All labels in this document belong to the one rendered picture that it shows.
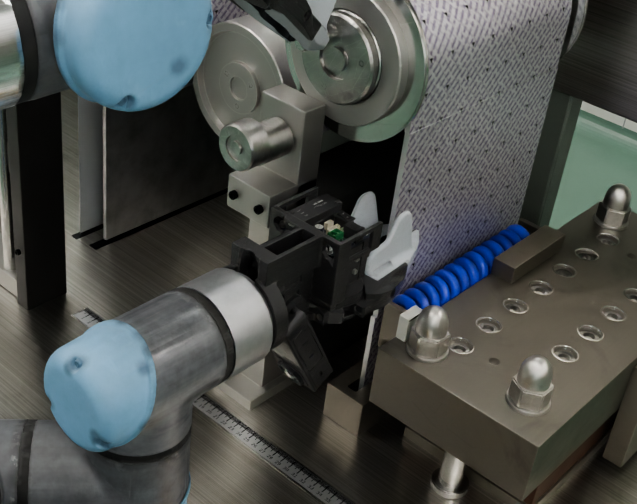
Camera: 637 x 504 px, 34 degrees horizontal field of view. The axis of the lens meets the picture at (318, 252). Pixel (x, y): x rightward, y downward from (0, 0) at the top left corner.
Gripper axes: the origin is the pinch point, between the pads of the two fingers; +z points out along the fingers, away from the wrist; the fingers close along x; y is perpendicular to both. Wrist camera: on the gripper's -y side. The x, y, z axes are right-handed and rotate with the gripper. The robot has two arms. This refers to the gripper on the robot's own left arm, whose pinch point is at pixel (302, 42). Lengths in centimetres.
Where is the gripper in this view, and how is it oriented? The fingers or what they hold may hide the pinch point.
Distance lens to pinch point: 82.0
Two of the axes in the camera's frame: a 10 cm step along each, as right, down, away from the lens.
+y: 5.1, -8.6, 0.1
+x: -7.4, -4.3, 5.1
